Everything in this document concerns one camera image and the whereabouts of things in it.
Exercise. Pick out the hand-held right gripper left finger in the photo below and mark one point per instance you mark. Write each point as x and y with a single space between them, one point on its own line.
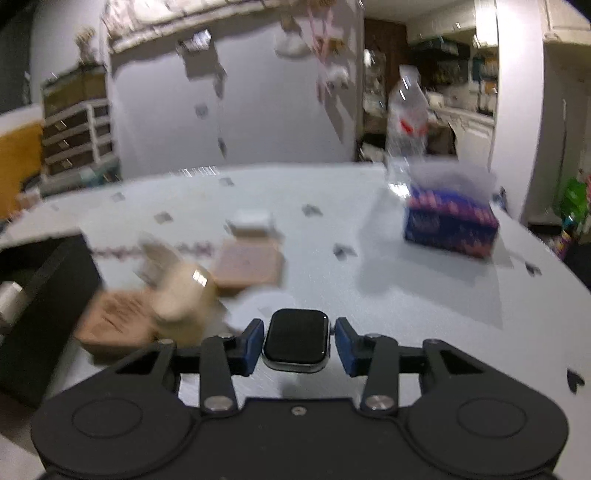
253 345

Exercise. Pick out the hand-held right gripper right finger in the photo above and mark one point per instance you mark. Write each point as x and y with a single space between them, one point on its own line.
345 347

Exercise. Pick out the black smartwatch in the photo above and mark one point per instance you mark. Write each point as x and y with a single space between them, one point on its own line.
296 339

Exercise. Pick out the gold earbuds case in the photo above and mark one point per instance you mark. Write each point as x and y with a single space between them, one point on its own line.
184 300

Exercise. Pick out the white earbuds case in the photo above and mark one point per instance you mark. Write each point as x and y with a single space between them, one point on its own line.
249 222

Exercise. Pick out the black cardboard box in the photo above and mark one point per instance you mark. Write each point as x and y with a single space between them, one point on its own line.
51 318

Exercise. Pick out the blue tissue box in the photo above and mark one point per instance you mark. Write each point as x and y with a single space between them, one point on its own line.
450 221

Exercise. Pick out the clear water bottle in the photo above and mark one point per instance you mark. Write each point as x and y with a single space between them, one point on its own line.
406 124

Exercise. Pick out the plush sheep toy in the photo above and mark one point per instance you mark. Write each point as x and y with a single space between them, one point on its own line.
336 77

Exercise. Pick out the white plastic drawer unit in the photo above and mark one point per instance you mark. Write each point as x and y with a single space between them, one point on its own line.
78 138

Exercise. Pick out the green bag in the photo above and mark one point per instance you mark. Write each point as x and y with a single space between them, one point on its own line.
575 198

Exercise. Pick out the glass fish tank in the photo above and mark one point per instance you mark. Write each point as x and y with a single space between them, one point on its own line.
74 90

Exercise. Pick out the printed hanging cloth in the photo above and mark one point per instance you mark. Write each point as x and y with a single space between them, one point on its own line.
175 21

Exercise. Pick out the wall switch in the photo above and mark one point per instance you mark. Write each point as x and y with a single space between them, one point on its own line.
201 110

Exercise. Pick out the white wall pouch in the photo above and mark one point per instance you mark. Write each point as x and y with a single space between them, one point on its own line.
290 44

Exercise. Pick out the small wall box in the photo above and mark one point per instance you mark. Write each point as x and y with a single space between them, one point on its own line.
194 41

